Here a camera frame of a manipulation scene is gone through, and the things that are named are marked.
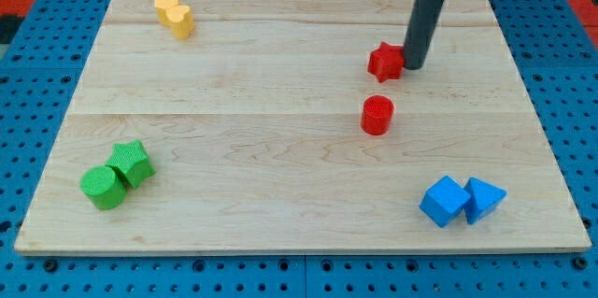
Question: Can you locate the wooden board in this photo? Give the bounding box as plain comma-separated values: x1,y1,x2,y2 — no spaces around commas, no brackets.
14,0,591,257

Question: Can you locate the blue cube block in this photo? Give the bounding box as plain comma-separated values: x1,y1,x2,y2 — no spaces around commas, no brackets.
420,176,471,228

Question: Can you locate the green cylinder block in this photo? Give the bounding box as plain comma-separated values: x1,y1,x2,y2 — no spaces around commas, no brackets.
80,165,127,210

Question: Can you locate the red cylinder block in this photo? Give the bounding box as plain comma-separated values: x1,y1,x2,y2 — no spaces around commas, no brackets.
361,95,394,135

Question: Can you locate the yellow heart block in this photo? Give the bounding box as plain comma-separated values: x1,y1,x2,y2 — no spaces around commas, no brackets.
165,5,194,40

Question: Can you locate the red star block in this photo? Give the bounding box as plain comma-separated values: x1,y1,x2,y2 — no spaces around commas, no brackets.
367,42,405,82

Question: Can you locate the yellow hexagon block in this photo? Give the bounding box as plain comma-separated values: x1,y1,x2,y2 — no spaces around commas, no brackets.
153,0,179,26

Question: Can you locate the green star block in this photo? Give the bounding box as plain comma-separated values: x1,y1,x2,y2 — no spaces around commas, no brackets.
106,140,155,189

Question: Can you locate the blue triangle block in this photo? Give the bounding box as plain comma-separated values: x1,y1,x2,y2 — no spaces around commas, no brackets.
464,177,507,225

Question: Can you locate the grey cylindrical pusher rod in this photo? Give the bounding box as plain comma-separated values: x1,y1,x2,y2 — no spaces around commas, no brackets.
403,0,445,70

